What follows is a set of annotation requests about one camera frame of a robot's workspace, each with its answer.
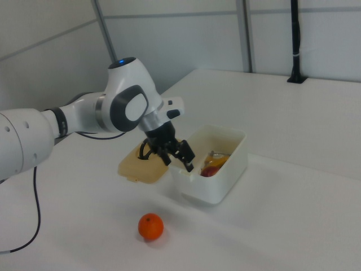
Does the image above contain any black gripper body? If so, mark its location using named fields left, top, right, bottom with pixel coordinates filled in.
left=144, top=121, right=182, bottom=152

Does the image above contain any red toy apple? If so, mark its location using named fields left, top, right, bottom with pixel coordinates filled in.
left=200, top=166, right=222, bottom=178

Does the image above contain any orange toy fruit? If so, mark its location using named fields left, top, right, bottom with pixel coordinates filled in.
left=138, top=213, right=165, bottom=241

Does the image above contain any beige container lid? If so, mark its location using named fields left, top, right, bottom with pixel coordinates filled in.
left=117, top=139, right=170, bottom=185

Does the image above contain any white plastic container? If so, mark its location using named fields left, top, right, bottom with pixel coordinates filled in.
left=168, top=124, right=249, bottom=206

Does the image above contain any yellow clamp tool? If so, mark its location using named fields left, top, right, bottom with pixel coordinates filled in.
left=203, top=150, right=231, bottom=168

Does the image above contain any black pole with clamp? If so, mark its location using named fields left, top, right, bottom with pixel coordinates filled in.
left=287, top=0, right=308, bottom=84

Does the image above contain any black lid handle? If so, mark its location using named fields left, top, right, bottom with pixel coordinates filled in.
left=138, top=139, right=155, bottom=161

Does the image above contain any grey partition post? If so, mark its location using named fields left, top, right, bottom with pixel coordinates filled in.
left=241, top=0, right=256, bottom=73
left=92, top=0, right=120, bottom=62

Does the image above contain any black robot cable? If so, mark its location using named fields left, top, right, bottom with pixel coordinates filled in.
left=0, top=130, right=128, bottom=255

